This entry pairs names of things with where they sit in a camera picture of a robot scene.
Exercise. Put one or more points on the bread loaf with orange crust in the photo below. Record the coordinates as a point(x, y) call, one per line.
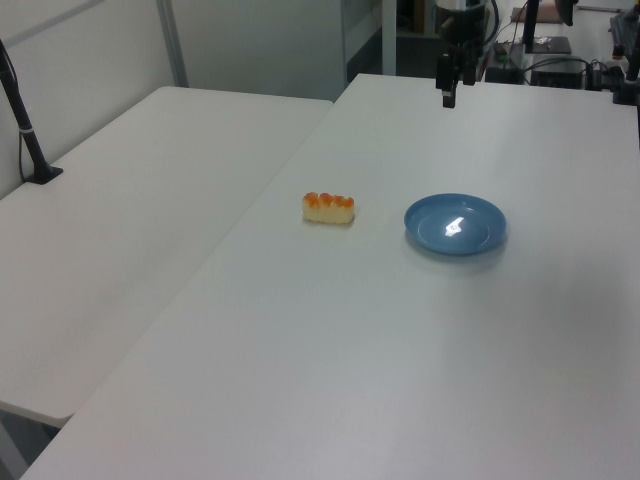
point(328, 210)

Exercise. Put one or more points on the black stand with flat base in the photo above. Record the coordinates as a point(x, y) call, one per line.
point(532, 35)

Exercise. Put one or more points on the small black box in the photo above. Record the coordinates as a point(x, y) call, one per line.
point(502, 74)

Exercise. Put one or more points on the grey partition post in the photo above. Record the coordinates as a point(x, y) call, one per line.
point(172, 45)

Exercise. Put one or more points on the white side table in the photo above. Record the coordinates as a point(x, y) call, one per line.
point(125, 225)

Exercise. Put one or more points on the black pole with white tie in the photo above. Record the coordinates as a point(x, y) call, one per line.
point(27, 135)

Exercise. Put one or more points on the black electronics box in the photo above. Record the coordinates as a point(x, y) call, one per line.
point(557, 74)

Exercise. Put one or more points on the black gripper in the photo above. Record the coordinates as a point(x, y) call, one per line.
point(462, 25)

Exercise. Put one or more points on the blue round plastic plate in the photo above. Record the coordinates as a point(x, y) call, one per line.
point(455, 225)

